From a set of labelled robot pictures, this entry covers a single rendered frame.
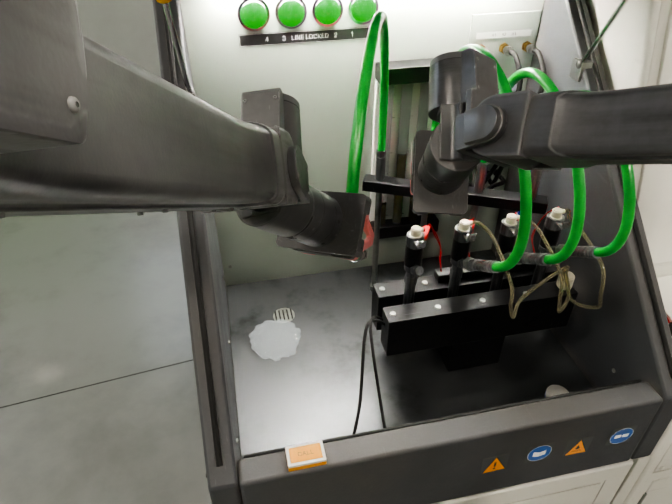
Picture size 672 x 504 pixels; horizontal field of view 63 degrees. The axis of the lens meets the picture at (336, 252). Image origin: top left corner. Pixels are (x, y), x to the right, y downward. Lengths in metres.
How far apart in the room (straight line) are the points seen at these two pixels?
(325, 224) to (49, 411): 1.80
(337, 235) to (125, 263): 2.25
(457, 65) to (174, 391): 1.74
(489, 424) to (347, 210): 0.40
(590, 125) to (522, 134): 0.06
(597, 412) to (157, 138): 0.78
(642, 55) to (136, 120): 0.85
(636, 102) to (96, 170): 0.39
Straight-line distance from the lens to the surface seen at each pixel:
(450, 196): 0.67
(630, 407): 0.92
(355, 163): 0.60
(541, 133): 0.50
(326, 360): 1.03
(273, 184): 0.37
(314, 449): 0.76
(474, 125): 0.53
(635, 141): 0.47
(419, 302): 0.93
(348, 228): 0.56
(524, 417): 0.85
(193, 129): 0.26
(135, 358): 2.28
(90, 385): 2.25
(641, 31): 0.98
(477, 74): 0.59
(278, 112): 0.50
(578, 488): 1.07
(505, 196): 1.01
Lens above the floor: 1.60
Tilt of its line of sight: 37 degrees down
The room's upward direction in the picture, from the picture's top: straight up
